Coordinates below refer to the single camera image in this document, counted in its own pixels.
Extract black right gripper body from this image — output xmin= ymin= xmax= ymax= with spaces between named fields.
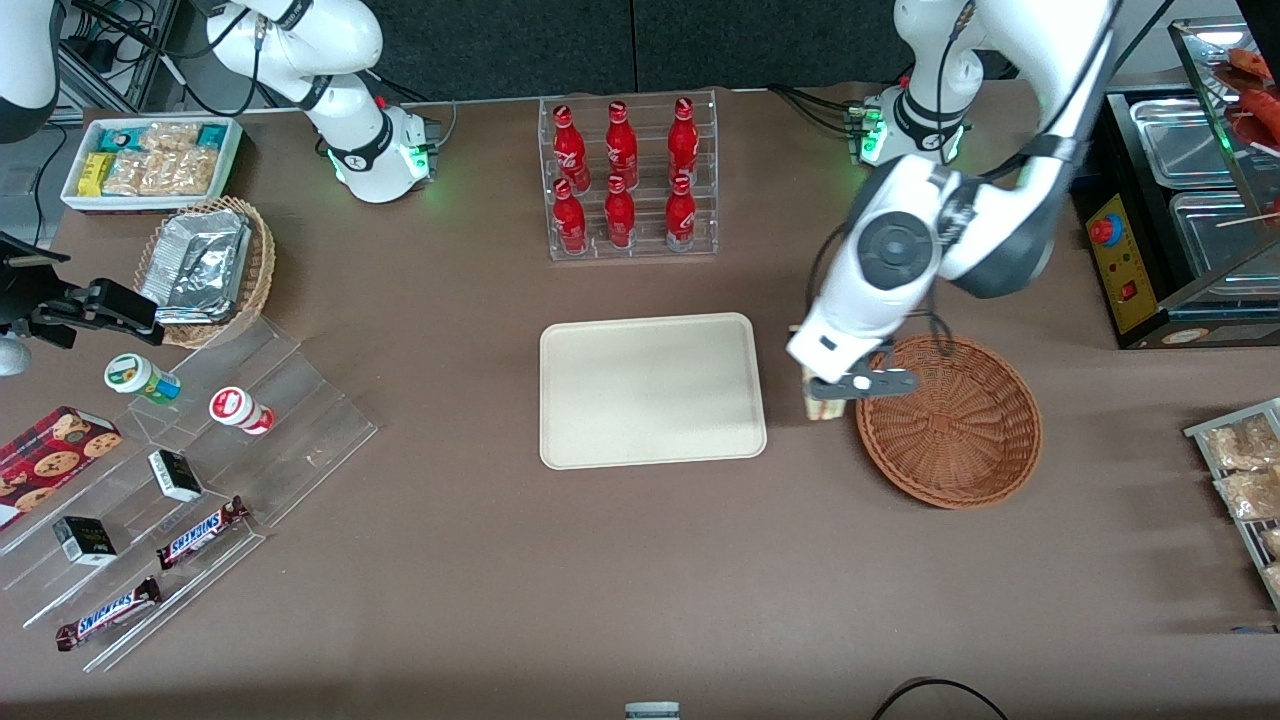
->
xmin=0 ymin=265 xmax=93 ymax=337

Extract triangular sandwich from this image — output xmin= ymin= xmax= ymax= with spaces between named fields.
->
xmin=799 ymin=362 xmax=854 ymax=422

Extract brown wicker basket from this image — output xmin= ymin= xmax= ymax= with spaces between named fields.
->
xmin=856 ymin=335 xmax=1043 ymax=511

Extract light tan wicker basket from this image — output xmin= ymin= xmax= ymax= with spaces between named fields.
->
xmin=133 ymin=196 xmax=277 ymax=350

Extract cream plastic tray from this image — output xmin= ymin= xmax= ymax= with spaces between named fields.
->
xmin=539 ymin=312 xmax=768 ymax=471

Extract green lid yoghurt cup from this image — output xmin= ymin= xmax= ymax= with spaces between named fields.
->
xmin=104 ymin=353 xmax=183 ymax=407

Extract silver foil packet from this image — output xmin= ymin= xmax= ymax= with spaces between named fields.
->
xmin=139 ymin=238 xmax=248 ymax=327
xmin=153 ymin=209 xmax=252 ymax=253

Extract white plastic snack bin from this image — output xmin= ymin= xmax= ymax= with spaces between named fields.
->
xmin=60 ymin=116 xmax=245 ymax=215

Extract red tartan cookie box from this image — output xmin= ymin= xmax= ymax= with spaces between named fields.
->
xmin=0 ymin=405 xmax=124 ymax=532

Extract yellow snack packet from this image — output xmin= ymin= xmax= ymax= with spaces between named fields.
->
xmin=77 ymin=151 xmax=117 ymax=198

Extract clear granola snack bag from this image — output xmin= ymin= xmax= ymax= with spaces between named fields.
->
xmin=175 ymin=147 xmax=221 ymax=197
xmin=103 ymin=150 xmax=147 ymax=197
xmin=140 ymin=150 xmax=183 ymax=197
xmin=140 ymin=121 xmax=203 ymax=154

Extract red lid yoghurt cup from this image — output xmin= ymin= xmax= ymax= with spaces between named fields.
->
xmin=208 ymin=386 xmax=276 ymax=437

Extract small black carton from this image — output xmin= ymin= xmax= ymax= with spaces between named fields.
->
xmin=147 ymin=448 xmax=205 ymax=504
xmin=51 ymin=515 xmax=119 ymax=568

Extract red cola bottle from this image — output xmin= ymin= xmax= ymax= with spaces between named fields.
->
xmin=553 ymin=178 xmax=590 ymax=255
xmin=664 ymin=173 xmax=698 ymax=252
xmin=603 ymin=175 xmax=638 ymax=250
xmin=605 ymin=100 xmax=640 ymax=191
xmin=667 ymin=97 xmax=700 ymax=189
xmin=553 ymin=104 xmax=590 ymax=193

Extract clear acrylic bottle rack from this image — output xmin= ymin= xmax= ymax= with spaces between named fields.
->
xmin=537 ymin=90 xmax=720 ymax=264

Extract clear acrylic stepped shelf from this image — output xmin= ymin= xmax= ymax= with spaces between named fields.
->
xmin=0 ymin=317 xmax=380 ymax=674

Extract brown Snickers bar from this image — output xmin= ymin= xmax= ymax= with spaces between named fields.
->
xmin=54 ymin=576 xmax=164 ymax=653
xmin=155 ymin=495 xmax=251 ymax=572

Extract black food warmer machine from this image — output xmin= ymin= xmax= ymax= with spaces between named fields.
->
xmin=1072 ymin=18 xmax=1280 ymax=352

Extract steel food pan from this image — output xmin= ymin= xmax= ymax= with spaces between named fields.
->
xmin=1128 ymin=97 xmax=1241 ymax=191
xmin=1168 ymin=190 xmax=1280 ymax=281

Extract red sausages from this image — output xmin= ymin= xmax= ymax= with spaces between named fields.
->
xmin=1224 ymin=46 xmax=1280 ymax=143

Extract black left base cables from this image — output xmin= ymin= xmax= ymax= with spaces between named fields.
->
xmin=768 ymin=84 xmax=873 ymax=138

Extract black base cables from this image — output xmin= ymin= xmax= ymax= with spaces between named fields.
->
xmin=768 ymin=84 xmax=873 ymax=138
xmin=374 ymin=68 xmax=459 ymax=153

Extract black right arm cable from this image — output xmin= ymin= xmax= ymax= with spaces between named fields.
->
xmin=70 ymin=0 xmax=307 ymax=120

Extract black floor cable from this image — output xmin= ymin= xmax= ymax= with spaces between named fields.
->
xmin=869 ymin=677 xmax=1012 ymax=720

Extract metal wire rack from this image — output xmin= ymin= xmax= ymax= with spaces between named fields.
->
xmin=1184 ymin=397 xmax=1280 ymax=613

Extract black right base cables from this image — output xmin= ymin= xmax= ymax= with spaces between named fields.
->
xmin=374 ymin=68 xmax=459 ymax=153

